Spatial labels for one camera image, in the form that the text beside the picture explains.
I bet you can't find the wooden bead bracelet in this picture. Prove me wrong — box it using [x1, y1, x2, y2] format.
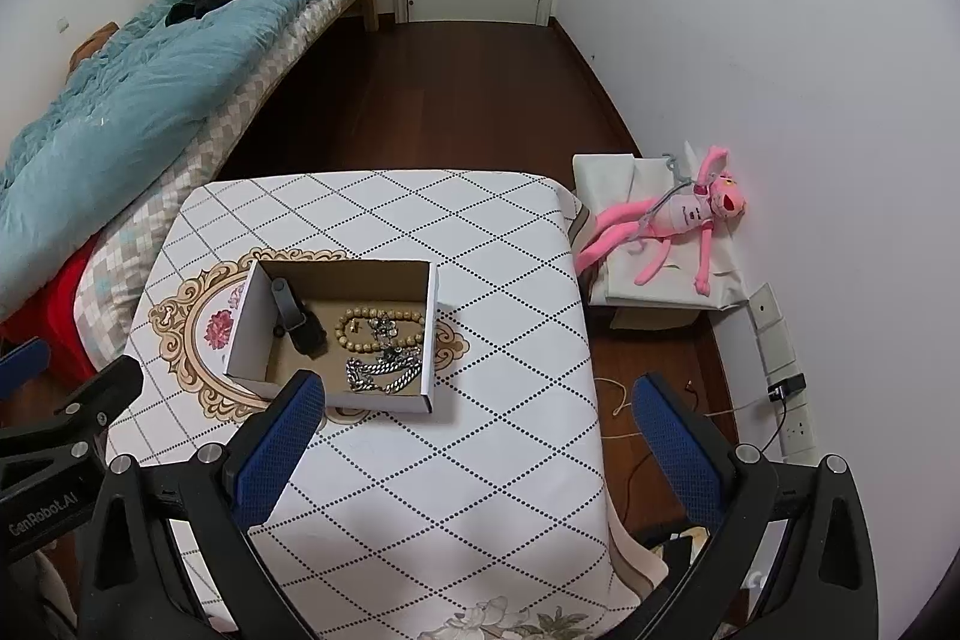
[335, 308, 428, 357]

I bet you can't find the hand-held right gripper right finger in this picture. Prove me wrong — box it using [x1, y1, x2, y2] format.
[619, 374, 880, 640]

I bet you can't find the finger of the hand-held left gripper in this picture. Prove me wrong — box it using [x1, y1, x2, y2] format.
[0, 338, 52, 401]
[52, 356, 143, 453]

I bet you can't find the pink plush toy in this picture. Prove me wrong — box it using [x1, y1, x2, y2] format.
[574, 141, 747, 295]

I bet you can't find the red cloth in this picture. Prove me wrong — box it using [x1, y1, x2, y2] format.
[0, 235, 102, 378]

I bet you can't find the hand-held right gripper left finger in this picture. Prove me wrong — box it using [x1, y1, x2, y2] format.
[75, 370, 326, 640]

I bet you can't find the wall socket panel row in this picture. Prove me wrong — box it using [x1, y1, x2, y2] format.
[750, 282, 817, 461]

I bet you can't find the chunky silver chain bracelet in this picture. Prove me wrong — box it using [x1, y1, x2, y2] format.
[345, 346, 425, 395]

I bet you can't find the table with patterned tablecloth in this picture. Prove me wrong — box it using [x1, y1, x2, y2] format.
[105, 169, 646, 640]

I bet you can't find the brown pillow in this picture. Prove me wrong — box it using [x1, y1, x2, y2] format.
[71, 23, 121, 71]

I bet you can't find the black smart band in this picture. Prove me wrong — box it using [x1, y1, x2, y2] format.
[270, 278, 329, 357]

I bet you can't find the beige cable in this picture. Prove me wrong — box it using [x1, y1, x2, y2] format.
[595, 376, 751, 444]

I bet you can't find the white cardboard box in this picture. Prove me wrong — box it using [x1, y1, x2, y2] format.
[225, 257, 440, 416]

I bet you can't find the bed with blue duvet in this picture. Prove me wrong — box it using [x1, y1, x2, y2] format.
[0, 0, 395, 319]

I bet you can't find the black cable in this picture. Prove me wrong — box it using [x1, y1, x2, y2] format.
[626, 394, 792, 521]

